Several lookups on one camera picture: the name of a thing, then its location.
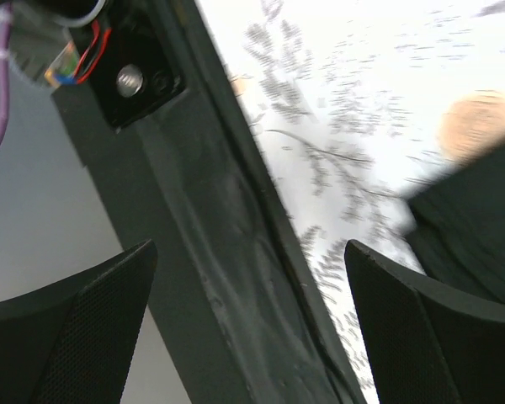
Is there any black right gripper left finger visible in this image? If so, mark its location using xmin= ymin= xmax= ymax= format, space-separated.
xmin=0 ymin=241 xmax=157 ymax=404

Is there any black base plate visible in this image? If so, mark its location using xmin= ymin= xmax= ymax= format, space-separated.
xmin=54 ymin=1 xmax=364 ymax=403

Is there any black t shirt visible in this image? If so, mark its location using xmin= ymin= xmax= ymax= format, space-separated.
xmin=405 ymin=141 xmax=505 ymax=305

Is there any floral patterned table mat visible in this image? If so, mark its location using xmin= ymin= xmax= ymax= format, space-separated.
xmin=199 ymin=1 xmax=505 ymax=403

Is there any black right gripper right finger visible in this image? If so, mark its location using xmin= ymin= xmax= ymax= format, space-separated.
xmin=344 ymin=240 xmax=505 ymax=404

